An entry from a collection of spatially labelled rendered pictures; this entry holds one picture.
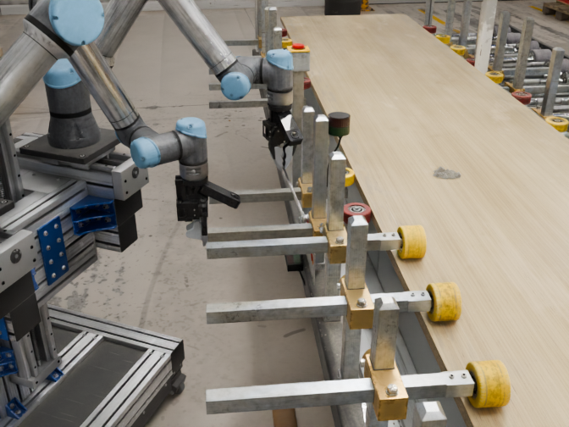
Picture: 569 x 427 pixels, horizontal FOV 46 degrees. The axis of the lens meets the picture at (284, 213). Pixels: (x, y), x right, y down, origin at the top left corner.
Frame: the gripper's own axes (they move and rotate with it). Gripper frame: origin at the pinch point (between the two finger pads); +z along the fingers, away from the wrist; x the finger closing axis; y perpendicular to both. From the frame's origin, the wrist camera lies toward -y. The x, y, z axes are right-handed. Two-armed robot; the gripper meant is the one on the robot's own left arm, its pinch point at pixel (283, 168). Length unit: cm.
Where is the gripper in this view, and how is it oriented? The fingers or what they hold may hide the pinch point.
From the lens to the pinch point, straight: 203.7
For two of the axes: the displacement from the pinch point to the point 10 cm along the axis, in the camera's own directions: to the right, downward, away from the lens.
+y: -4.4, -4.2, 7.9
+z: 0.0, 8.8, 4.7
